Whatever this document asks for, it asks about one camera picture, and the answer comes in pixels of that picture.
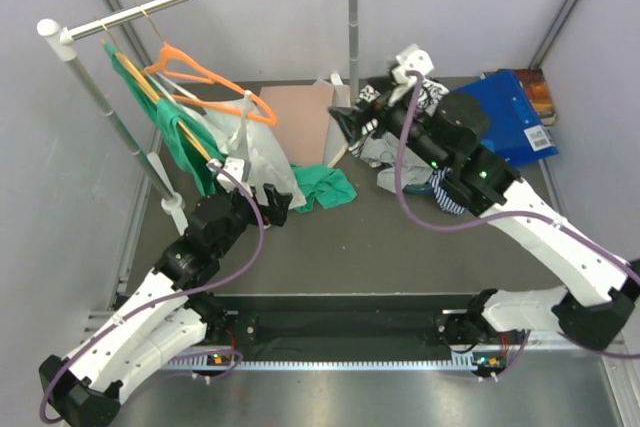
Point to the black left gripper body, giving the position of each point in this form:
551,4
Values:
250,211

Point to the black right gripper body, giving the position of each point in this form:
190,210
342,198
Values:
396,121

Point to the white tank top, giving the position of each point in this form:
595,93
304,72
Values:
252,141

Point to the orange clothes hanger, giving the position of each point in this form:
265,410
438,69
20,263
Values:
168,54

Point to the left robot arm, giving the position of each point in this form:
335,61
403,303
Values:
173,309

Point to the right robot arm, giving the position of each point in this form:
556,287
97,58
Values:
599,290

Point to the green tank top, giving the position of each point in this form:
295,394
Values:
322,185

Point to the yellow clothes hanger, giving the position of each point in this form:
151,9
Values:
150,92

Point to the grey shirt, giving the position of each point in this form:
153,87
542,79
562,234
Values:
381,154

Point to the striped black white shirt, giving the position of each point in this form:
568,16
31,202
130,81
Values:
431,94

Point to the blue striped shirt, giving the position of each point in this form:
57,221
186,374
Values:
442,198

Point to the blue folder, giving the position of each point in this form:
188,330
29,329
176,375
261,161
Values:
516,131

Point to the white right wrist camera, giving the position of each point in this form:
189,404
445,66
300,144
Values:
412,58

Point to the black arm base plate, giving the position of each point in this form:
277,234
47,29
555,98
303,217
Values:
424,320

